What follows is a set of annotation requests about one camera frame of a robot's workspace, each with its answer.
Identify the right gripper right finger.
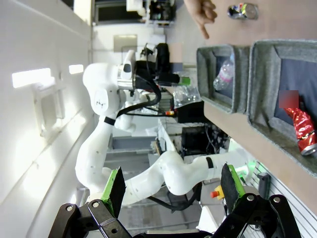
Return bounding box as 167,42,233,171
212,163,302,238

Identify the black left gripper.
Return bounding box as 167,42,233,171
135,61,191,89

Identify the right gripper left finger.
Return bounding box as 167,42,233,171
48,166,134,238

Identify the crushed clear plastic bottle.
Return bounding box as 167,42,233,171
212,53,235,91

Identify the crushed red can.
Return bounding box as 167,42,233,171
283,108,317,156

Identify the crushed black Pepsi can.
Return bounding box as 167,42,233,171
227,2,260,20

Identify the person's right hand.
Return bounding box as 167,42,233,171
184,0,218,40

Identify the red yellow emergency stop button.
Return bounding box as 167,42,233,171
210,185,225,199

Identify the grey fabric basket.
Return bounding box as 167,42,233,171
196,44,251,114
247,39,317,179

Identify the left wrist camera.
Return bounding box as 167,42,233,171
141,43,171,75

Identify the left arm black hose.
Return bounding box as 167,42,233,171
116,74,161,119

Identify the aluminium table frame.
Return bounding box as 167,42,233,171
247,161,317,238

